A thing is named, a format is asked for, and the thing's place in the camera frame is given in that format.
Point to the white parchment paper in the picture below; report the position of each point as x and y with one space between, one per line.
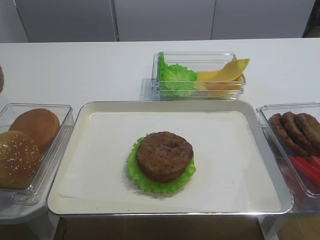
230 174

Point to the clear patty tomato container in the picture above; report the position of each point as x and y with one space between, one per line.
306 193

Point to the yellow cheese slice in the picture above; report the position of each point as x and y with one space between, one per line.
231 71
220 89

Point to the clear plastic bun container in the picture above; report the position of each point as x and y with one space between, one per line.
50 159

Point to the brown meat patty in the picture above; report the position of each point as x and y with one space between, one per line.
284 138
310 127
297 135

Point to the white table leg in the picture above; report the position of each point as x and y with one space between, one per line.
270 225

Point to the green lettuce leaf in container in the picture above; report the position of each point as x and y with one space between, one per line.
175 80

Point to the brown burger patty on tray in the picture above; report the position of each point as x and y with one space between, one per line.
164 154

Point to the yellow cheese slice lower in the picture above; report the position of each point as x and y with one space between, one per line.
220 89

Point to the clear lettuce cheese container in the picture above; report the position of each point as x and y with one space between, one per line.
198 62

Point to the green lettuce leaf on tray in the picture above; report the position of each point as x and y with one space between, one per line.
145 184

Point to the flat bun bottom half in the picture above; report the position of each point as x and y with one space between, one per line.
40 124

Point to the silver metal tray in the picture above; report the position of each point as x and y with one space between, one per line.
67 205

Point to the sesame bun top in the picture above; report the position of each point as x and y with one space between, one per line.
20 160
1 80

